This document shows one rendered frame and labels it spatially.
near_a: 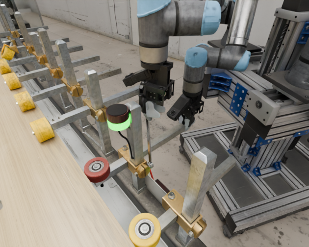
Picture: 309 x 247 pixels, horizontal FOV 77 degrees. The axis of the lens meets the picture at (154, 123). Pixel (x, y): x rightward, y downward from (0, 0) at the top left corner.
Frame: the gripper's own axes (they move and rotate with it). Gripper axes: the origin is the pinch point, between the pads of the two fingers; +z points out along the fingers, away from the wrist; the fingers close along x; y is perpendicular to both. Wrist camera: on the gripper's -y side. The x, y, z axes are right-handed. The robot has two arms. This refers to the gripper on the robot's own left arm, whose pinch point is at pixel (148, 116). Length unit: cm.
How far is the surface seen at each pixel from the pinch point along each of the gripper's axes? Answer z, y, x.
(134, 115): -7.3, 1.4, -9.8
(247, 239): 101, 56, 30
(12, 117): 11, -58, -17
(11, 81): 5, -78, -3
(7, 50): 5, -123, 22
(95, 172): 10.2, -6.6, -21.3
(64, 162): 10.9, -18.8, -23.2
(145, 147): 14.8, -1.3, -0.7
